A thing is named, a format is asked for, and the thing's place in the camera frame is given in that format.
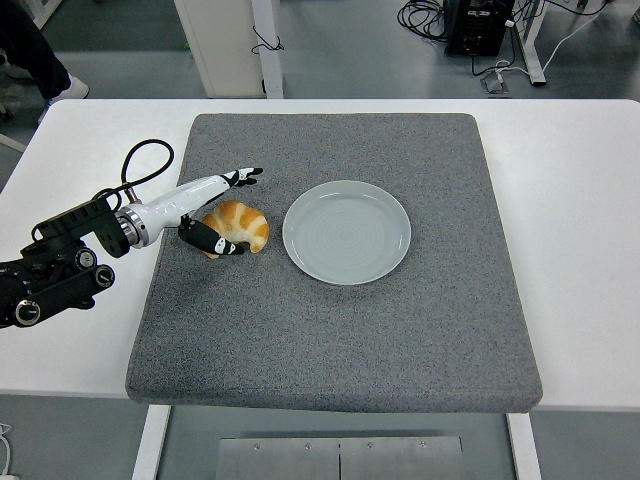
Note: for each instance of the white desk leg with foot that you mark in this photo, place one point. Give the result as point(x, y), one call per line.
point(532, 45)

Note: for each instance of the grey felt mat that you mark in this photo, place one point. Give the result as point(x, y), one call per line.
point(325, 340)

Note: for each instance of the black computer tower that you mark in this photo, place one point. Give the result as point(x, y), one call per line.
point(480, 25)

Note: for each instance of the person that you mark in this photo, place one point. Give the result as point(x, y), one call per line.
point(35, 50)

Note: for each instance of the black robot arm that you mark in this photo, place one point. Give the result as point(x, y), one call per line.
point(65, 225)

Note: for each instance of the grey metal plate with screws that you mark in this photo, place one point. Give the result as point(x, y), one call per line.
point(340, 460)

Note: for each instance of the white and black hand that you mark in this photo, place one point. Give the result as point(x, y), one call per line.
point(175, 205)

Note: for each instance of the grey floor socket box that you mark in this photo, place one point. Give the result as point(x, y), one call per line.
point(495, 82)

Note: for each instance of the white desk foot bar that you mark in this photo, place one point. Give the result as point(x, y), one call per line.
point(50, 10)

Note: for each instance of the white table leg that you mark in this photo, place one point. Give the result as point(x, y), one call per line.
point(525, 450)
point(150, 445)

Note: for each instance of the beige cabinet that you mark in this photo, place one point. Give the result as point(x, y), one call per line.
point(220, 45)

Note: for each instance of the white upright post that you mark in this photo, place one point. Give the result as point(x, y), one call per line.
point(270, 75)

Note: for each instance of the golden croissant bread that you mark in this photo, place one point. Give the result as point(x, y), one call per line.
point(240, 220)

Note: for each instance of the pale grey round plate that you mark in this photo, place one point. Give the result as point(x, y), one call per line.
point(345, 235)

